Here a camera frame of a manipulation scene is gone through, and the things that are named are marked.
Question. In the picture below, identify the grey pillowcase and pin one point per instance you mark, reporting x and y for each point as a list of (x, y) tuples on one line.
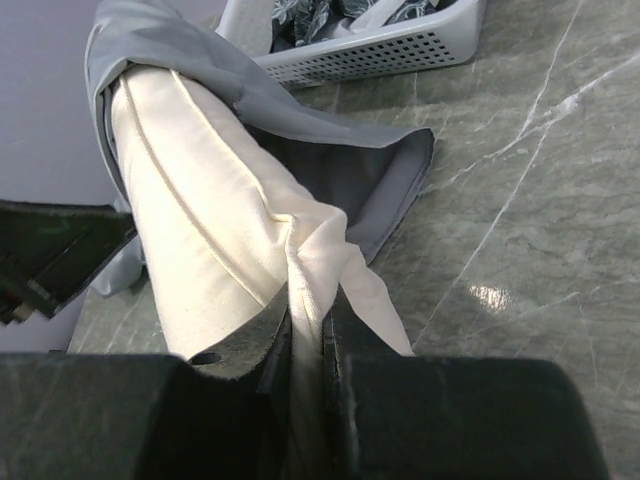
[(373, 172)]

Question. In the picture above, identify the dark patterned cloth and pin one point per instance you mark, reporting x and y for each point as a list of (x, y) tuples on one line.
[(298, 23)]

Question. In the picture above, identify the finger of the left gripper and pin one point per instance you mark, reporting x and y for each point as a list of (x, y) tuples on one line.
[(50, 253)]

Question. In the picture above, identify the cream pillow with bear print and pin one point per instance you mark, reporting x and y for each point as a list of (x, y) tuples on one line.
[(224, 226)]

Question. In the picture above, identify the white plastic basket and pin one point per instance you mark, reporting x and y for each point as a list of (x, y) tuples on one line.
[(446, 38)]

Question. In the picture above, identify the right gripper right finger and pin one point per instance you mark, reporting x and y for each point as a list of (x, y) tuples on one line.
[(390, 416)]

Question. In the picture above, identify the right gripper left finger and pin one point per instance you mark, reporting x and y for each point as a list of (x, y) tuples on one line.
[(220, 415)]

